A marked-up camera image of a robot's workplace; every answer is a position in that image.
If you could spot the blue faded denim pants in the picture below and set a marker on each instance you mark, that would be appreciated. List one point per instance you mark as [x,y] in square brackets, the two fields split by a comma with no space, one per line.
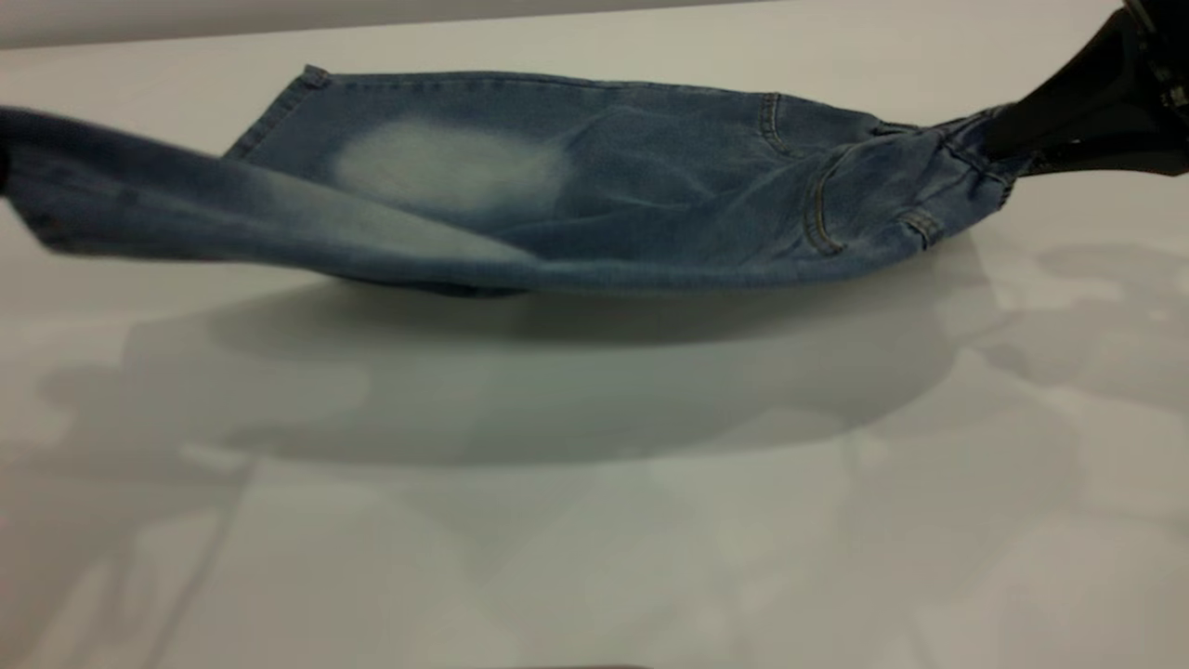
[650,186]

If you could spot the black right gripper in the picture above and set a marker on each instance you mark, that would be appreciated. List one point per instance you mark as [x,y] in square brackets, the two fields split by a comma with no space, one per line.
[1172,56]

